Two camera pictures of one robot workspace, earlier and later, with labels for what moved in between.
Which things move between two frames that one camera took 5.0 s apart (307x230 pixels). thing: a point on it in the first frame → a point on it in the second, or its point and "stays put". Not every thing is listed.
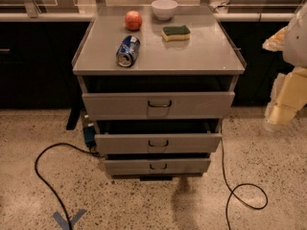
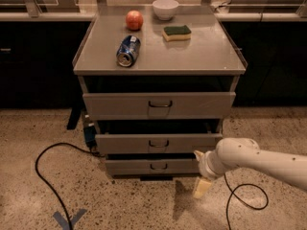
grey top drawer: [156, 105] stays put
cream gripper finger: [292, 97] → [200, 188]
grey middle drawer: [156, 143] stays put
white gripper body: [297, 45] → [204, 166]
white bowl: [164, 9] stays put
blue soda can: [128, 51] stays put
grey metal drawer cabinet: [157, 90] stays put
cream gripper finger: [275, 42] → [199, 154]
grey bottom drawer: [158, 167] stays put
